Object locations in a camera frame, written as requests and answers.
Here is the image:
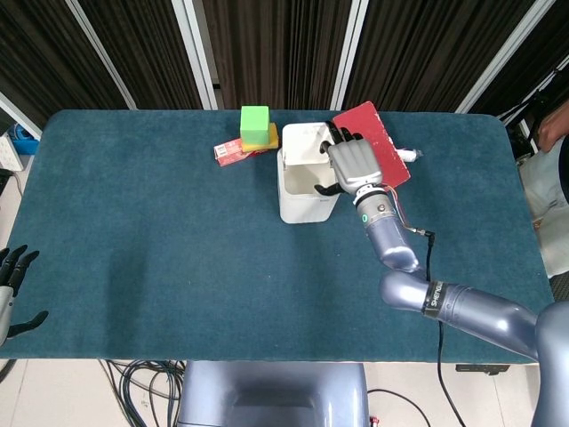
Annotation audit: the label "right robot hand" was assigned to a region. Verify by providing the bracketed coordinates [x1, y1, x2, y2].
[313, 120, 385, 197]

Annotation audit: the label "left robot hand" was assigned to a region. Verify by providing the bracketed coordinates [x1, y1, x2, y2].
[0, 244, 50, 347]

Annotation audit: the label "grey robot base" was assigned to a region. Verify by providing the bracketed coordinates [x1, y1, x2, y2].
[176, 360, 371, 427]

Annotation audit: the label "white open-lid container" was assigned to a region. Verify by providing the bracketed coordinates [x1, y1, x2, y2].
[276, 122, 342, 225]

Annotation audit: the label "red foam block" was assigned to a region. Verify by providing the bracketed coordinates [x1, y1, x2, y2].
[333, 101, 412, 189]

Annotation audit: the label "yellow sponge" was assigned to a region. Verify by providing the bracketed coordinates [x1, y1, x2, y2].
[241, 123, 280, 154]

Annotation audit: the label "green cube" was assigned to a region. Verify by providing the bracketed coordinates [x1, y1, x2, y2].
[239, 105, 272, 145]

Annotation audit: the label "red small carton box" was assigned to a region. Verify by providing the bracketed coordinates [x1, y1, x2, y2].
[213, 137, 268, 167]

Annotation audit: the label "blue table cloth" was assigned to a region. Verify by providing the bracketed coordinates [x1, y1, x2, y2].
[0, 109, 556, 367]

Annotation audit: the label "seated person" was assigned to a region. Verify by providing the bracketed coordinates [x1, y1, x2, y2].
[519, 104, 569, 280]

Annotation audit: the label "black table control panel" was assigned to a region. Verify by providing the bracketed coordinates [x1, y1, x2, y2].
[455, 363, 511, 375]

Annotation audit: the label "black floor cables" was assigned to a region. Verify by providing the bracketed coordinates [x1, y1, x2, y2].
[98, 359, 186, 427]

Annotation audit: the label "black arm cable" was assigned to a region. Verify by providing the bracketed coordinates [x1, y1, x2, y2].
[408, 225, 469, 427]

